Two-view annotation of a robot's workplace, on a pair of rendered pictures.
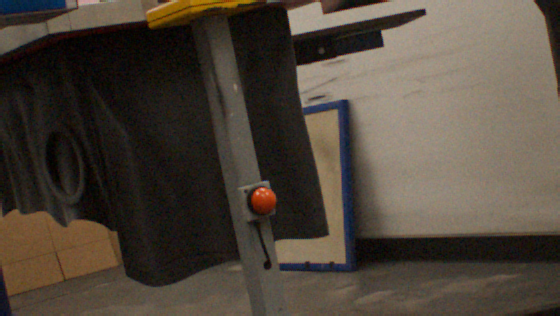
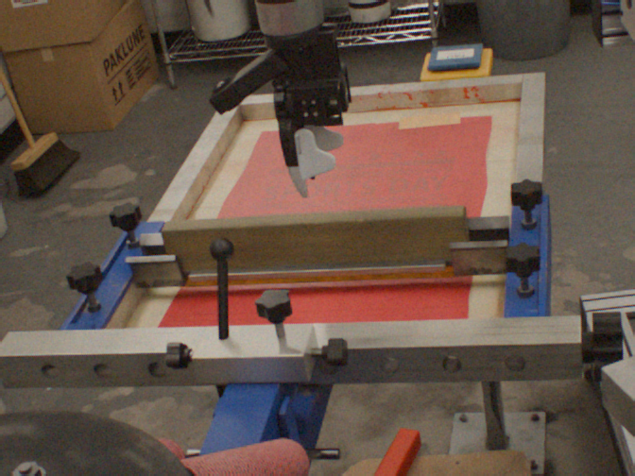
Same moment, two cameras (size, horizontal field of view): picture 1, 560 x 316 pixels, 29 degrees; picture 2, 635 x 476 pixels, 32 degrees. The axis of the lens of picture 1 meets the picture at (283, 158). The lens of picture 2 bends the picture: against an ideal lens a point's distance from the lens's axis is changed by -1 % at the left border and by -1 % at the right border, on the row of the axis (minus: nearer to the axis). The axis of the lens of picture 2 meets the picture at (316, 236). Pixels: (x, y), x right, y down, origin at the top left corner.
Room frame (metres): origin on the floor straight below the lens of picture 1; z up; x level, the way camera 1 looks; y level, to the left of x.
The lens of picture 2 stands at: (3.06, 1.40, 1.73)
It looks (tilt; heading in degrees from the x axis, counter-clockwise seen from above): 29 degrees down; 231
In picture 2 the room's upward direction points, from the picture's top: 11 degrees counter-clockwise
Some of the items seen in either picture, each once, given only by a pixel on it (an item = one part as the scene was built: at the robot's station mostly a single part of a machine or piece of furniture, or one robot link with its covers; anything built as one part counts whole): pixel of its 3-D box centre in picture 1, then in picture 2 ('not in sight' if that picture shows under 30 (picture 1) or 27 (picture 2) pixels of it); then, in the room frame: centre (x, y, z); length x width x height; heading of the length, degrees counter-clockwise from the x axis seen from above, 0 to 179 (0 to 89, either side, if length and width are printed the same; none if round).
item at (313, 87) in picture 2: not in sight; (306, 76); (2.25, 0.44, 1.26); 0.09 x 0.08 x 0.12; 125
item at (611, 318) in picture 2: not in sight; (594, 347); (2.26, 0.84, 1.02); 0.07 x 0.06 x 0.07; 35
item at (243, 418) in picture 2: not in sight; (251, 418); (2.55, 0.61, 1.02); 0.17 x 0.06 x 0.05; 35
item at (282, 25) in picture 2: not in sight; (290, 11); (2.25, 0.43, 1.34); 0.08 x 0.08 x 0.05
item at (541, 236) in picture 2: not in sight; (528, 276); (2.13, 0.66, 0.98); 0.30 x 0.05 x 0.07; 35
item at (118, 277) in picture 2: not in sight; (119, 291); (2.45, 0.20, 0.98); 0.30 x 0.05 x 0.07; 35
